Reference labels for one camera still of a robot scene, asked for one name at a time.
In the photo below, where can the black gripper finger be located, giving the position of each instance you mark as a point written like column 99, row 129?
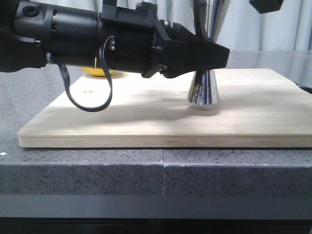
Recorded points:
column 178, row 51
column 266, row 6

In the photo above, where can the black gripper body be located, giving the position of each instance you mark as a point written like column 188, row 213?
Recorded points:
column 134, row 38

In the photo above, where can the silver steel jigger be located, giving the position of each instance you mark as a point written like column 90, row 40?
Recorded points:
column 208, row 16

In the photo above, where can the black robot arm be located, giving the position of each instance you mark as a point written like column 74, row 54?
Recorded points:
column 30, row 30

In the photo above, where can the yellow lemon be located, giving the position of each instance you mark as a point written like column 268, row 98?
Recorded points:
column 94, row 71

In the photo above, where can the wooden cutting board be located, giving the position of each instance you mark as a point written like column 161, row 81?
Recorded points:
column 258, row 108

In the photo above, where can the black board handle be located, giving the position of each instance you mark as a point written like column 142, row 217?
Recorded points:
column 306, row 89

